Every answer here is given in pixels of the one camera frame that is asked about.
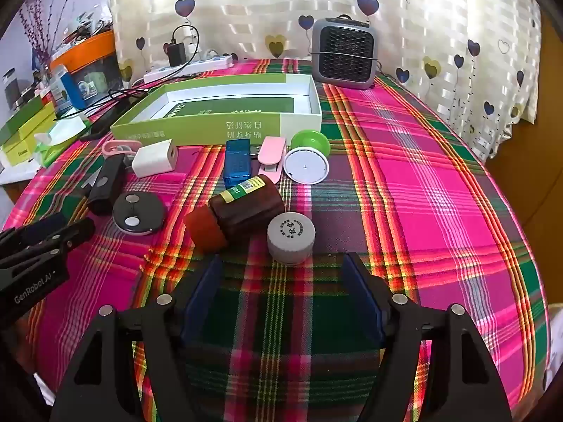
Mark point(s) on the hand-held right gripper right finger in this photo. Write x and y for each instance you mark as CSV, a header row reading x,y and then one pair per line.
x,y
363,299

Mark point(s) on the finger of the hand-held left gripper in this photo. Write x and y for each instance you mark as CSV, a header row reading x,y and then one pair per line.
x,y
42,228
66,237

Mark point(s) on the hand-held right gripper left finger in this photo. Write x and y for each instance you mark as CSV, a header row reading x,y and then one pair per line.
x,y
204,299

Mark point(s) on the black snap pouch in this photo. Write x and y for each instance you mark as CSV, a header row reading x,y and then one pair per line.
x,y
107,189

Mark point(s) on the black disc with metal buttons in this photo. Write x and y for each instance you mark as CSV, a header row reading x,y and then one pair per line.
x,y
145,211

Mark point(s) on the small white screw-top jar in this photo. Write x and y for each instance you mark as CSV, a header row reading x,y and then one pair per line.
x,y
290,235

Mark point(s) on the brown bottle with red cap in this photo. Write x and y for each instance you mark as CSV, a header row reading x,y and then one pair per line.
x,y
246,206

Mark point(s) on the white plug charger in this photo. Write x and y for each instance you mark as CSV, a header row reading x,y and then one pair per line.
x,y
151,158

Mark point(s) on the blue translucent usb device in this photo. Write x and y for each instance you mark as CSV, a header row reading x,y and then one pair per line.
x,y
235,167

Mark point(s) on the green and white round container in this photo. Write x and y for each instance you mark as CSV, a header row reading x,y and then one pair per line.
x,y
305,165

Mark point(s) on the pink clip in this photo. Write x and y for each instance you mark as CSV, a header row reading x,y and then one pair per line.
x,y
270,151

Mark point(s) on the green cardboard box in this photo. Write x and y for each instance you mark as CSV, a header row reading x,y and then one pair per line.
x,y
246,129

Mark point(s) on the green and white tissue pack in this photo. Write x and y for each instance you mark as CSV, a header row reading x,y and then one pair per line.
x,y
61,136

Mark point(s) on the lime green cartons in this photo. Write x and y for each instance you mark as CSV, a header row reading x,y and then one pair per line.
x,y
26,132

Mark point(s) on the black phone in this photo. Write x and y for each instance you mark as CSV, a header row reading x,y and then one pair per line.
x,y
105,123

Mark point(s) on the plaid tablecloth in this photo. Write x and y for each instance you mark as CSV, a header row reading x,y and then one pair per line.
x,y
418,184

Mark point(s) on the blue and white box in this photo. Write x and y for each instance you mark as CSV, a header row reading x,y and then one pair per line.
x,y
70,88

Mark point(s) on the dark jar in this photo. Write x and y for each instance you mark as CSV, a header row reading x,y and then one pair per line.
x,y
12,88

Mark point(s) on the orange topped dark tank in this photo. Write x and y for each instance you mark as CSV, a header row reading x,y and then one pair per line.
x,y
88,48

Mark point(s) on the brown wooden cabinet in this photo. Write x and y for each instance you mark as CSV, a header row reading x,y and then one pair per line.
x,y
528,184

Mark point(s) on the purple dried branches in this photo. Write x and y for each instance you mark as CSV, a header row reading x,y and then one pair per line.
x,y
42,22

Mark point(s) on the black power adapter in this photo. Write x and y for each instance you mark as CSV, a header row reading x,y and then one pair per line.
x,y
176,55

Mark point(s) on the white power strip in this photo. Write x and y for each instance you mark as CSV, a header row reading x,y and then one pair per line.
x,y
193,65

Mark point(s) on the grey fan heater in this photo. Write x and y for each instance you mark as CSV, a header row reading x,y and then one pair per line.
x,y
345,52

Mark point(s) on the heart print curtain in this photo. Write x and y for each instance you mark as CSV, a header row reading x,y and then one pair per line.
x,y
264,0

